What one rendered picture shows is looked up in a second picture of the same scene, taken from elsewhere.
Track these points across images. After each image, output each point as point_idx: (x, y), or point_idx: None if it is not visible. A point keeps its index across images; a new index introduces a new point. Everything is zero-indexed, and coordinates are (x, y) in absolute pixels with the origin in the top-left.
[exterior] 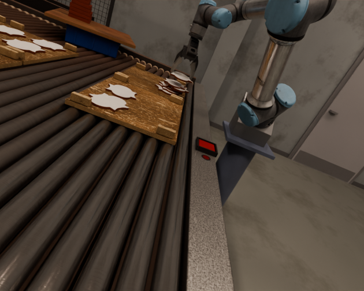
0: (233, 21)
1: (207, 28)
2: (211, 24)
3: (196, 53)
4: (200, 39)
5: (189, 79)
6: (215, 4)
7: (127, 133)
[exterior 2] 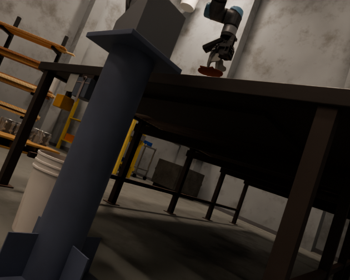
0: (212, 0)
1: (226, 24)
2: (213, 20)
3: (204, 44)
4: (220, 34)
5: (204, 66)
6: (231, 6)
7: None
